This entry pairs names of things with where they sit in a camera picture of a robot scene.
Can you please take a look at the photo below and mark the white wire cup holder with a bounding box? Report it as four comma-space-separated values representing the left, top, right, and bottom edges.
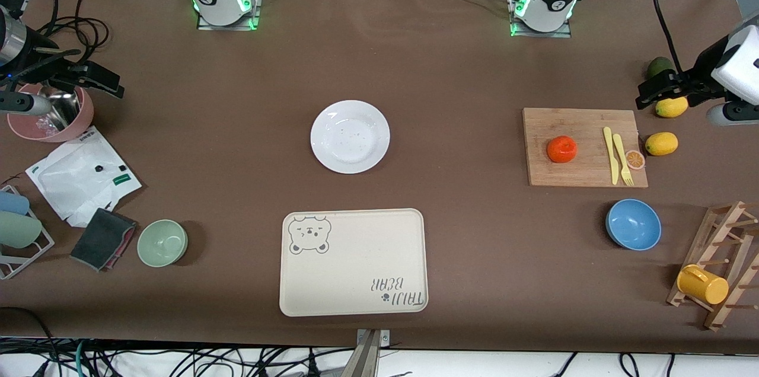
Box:
0, 185, 55, 280

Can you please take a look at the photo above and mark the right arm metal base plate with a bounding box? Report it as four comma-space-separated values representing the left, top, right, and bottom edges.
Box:
197, 0, 262, 31

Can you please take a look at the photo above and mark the dark grey folded cloth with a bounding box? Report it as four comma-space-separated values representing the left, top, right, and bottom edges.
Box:
70, 207, 138, 273

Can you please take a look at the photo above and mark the yellow plastic knife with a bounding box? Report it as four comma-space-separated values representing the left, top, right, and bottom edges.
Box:
603, 126, 620, 185

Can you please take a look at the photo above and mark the blue bowl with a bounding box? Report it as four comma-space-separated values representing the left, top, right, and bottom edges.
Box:
605, 199, 662, 251

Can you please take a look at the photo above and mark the black looped cable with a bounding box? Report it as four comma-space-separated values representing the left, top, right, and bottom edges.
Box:
0, 306, 57, 377

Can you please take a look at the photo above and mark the light green bowl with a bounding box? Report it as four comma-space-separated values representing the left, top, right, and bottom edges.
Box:
137, 219, 189, 268

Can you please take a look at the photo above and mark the orange fruit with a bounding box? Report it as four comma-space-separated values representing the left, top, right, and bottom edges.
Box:
546, 135, 578, 164

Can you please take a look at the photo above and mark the light blue cup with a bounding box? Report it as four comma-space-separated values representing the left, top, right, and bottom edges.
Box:
0, 191, 30, 216

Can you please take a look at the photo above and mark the white plastic bag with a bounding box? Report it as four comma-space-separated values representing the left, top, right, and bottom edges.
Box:
25, 126, 143, 228

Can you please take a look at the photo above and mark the pale green cup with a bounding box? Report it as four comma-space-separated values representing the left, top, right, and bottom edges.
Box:
0, 212, 43, 249

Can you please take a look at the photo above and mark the aluminium camera pole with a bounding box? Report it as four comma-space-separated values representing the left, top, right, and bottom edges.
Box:
356, 328, 390, 377

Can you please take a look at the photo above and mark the yellow mug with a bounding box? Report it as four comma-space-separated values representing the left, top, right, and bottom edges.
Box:
677, 264, 729, 305

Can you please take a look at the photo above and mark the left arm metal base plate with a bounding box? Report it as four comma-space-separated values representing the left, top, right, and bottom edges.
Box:
509, 0, 573, 39

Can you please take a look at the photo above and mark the yellow lemon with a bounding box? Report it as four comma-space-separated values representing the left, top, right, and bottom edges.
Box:
645, 132, 679, 157
655, 95, 689, 119

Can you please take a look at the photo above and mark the metal scoop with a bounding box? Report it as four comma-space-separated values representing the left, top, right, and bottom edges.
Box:
37, 88, 81, 130

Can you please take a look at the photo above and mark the dark green avocado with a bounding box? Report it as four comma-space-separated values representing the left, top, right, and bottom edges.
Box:
646, 56, 677, 80

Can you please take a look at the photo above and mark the white round plate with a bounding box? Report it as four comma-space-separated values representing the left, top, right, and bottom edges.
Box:
310, 100, 391, 175

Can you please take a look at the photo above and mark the green cable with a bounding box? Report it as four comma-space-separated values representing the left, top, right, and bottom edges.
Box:
75, 340, 91, 377

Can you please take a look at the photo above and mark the pink bowl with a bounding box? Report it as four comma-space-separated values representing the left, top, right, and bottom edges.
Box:
7, 84, 95, 143

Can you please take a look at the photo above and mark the cream bear print tray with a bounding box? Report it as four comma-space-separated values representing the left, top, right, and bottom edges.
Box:
279, 208, 429, 317

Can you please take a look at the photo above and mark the yellow plastic fork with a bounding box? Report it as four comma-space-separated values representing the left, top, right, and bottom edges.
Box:
612, 133, 635, 187

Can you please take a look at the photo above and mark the wooden cutting board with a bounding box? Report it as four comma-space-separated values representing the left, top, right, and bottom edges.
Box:
522, 107, 649, 189

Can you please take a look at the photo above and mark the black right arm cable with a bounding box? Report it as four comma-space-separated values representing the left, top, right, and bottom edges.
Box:
36, 0, 149, 63

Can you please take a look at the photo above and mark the wooden cup rack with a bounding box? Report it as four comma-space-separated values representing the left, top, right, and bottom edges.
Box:
666, 200, 759, 331

